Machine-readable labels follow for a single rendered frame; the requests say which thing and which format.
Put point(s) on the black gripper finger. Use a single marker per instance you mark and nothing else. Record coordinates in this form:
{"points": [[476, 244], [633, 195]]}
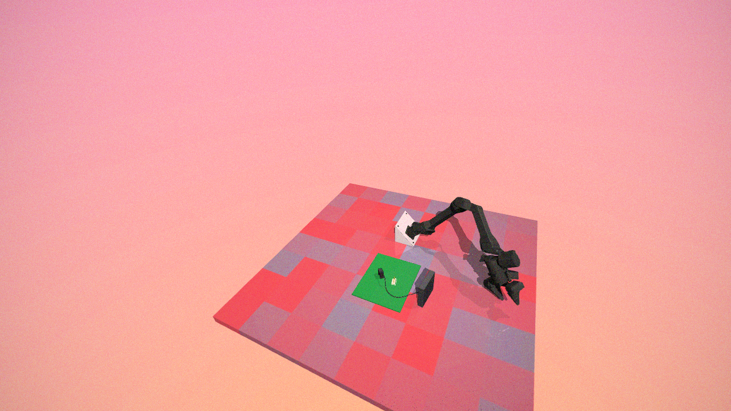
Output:
{"points": [[515, 297], [497, 291]]}

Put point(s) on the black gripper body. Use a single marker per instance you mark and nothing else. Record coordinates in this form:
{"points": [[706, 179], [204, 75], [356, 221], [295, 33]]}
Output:
{"points": [[499, 278]]}

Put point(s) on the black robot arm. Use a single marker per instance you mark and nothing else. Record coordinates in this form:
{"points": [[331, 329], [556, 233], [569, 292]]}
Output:
{"points": [[488, 242]]}

